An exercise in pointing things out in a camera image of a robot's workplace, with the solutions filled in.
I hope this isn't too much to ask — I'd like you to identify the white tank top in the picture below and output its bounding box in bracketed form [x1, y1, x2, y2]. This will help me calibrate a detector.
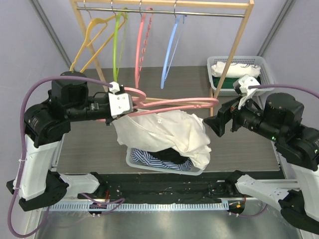
[112, 110, 211, 170]

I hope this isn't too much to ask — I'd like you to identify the light pink hanger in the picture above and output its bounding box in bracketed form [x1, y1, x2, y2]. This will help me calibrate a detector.
[97, 87, 219, 122]

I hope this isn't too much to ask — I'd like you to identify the blue striped tank top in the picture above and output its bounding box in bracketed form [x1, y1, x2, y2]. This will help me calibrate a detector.
[132, 149, 193, 171]

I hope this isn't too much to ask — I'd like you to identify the black tank top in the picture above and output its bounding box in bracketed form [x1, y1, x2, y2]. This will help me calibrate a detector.
[149, 148, 189, 165]

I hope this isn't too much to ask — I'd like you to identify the yellow hanger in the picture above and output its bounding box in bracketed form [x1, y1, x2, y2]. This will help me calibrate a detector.
[69, 13, 127, 72]

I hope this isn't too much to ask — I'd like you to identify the light blue hanger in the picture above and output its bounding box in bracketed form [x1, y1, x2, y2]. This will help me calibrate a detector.
[160, 15, 186, 89]

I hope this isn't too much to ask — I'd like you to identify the lime green hanger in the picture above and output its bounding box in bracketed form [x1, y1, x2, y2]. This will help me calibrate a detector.
[113, 12, 128, 82]

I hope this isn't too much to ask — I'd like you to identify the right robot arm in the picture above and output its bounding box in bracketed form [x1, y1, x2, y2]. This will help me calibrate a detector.
[203, 93, 319, 234]

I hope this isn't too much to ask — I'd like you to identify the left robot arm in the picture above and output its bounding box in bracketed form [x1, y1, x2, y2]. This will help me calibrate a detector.
[6, 71, 134, 212]

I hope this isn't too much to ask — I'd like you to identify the folded green cloth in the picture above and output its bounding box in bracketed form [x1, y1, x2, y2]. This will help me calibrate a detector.
[212, 76, 240, 89]

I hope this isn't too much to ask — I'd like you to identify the folded white cloth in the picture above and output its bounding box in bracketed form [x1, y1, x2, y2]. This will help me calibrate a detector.
[210, 61, 261, 78]

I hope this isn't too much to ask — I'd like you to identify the white empty basket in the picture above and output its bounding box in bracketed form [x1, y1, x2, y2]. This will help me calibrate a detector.
[126, 148, 203, 176]

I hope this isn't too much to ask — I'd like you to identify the white basket with clothes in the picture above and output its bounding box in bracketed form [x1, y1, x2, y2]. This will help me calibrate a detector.
[207, 56, 274, 96]

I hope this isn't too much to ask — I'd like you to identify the wooden clothes rack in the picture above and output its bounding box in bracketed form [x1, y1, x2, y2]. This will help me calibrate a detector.
[69, 0, 255, 117]

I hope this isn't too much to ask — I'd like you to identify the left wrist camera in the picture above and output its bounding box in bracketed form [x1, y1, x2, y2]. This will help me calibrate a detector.
[108, 82, 134, 119]

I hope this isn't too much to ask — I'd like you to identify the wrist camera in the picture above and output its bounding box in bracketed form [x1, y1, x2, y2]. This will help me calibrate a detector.
[108, 82, 134, 119]
[233, 75, 260, 110]

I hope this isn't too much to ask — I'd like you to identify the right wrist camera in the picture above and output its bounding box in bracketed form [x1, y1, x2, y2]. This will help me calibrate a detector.
[233, 75, 260, 110]

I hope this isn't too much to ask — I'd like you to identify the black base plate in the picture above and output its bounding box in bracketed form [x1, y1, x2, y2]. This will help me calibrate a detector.
[89, 172, 246, 204]

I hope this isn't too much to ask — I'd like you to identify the white slotted cable duct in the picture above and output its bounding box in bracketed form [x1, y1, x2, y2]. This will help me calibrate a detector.
[50, 201, 229, 212]

